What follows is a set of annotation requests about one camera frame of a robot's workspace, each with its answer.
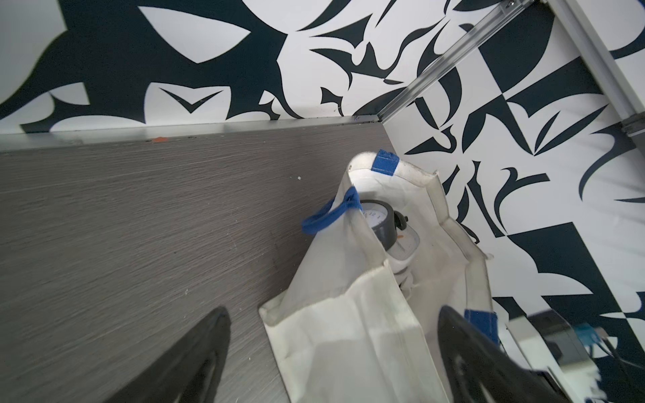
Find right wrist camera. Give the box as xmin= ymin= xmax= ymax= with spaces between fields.
xmin=507 ymin=310 xmax=607 ymax=402

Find white canvas bag blue handles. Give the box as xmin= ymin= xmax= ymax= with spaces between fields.
xmin=259 ymin=151 xmax=497 ymax=402

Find white square alarm clock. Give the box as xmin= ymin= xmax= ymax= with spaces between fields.
xmin=386 ymin=226 xmax=420 ymax=261

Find black round alarm clock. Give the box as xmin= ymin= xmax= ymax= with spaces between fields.
xmin=361 ymin=200 xmax=408 ymax=250

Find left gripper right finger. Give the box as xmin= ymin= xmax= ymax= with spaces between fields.
xmin=438 ymin=306 xmax=568 ymax=402

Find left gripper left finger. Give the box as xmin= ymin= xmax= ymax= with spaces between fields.
xmin=107 ymin=307 xmax=231 ymax=402

